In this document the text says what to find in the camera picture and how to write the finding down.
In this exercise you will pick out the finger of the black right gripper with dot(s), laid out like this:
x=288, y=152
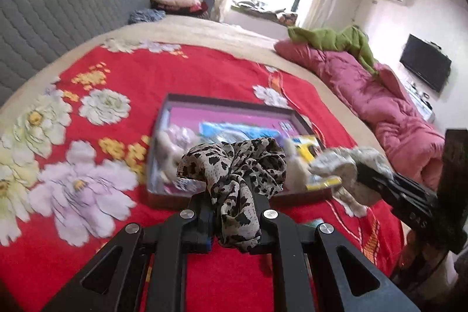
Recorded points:
x=398, y=191

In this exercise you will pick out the green blanket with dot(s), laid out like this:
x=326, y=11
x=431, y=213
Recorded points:
x=351, y=40

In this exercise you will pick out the pink blue picture book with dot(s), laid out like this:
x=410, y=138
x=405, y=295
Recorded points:
x=214, y=123

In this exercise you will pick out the cream plush duck purple bow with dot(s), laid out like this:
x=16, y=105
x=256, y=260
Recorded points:
x=297, y=171

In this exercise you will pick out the red floral blanket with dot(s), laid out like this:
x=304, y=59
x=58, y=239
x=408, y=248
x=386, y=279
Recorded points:
x=89, y=143

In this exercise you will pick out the leopard print scarf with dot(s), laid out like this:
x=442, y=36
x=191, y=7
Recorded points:
x=234, y=173

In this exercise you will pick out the yellow white wet wipes pack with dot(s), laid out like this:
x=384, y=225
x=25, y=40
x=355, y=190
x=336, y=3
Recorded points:
x=308, y=147

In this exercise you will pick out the pink crumpled quilt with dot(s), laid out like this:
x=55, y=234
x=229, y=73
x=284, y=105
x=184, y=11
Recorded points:
x=412, y=146

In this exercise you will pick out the pink plush toy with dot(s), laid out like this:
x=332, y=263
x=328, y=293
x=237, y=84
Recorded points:
x=171, y=144

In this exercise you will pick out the black wall television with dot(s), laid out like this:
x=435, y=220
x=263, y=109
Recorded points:
x=427, y=62

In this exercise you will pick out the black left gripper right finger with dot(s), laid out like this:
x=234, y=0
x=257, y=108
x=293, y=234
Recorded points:
x=317, y=269

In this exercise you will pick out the white floral cloth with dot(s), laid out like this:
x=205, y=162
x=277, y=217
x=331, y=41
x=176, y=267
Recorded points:
x=343, y=162

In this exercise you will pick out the blue patterned cloth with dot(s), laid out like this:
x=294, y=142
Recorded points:
x=146, y=16

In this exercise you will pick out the dark shallow cardboard box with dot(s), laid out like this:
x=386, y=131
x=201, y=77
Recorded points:
x=178, y=202

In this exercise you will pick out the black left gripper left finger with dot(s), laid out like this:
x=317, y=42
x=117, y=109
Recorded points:
x=141, y=268

